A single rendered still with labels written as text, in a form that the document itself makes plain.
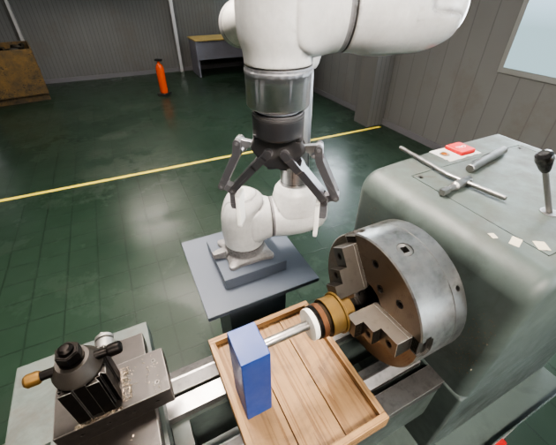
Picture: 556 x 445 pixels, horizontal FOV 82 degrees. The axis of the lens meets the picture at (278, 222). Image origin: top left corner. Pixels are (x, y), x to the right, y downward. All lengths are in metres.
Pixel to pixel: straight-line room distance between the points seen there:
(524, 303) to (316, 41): 0.57
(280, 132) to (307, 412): 0.63
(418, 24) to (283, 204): 0.78
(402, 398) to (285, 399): 0.28
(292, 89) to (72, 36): 8.03
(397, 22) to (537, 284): 0.50
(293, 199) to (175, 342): 1.25
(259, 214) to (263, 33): 0.78
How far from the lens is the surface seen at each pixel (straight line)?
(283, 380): 0.87
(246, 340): 0.66
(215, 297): 1.21
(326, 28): 0.42
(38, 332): 2.46
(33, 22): 8.42
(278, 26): 0.41
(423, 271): 0.68
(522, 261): 0.74
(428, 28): 0.48
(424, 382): 0.96
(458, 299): 0.73
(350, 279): 0.73
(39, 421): 0.94
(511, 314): 0.75
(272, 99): 0.43
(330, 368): 0.89
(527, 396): 1.49
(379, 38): 0.45
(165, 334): 2.11
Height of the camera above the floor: 1.66
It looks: 37 degrees down
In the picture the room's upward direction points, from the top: straight up
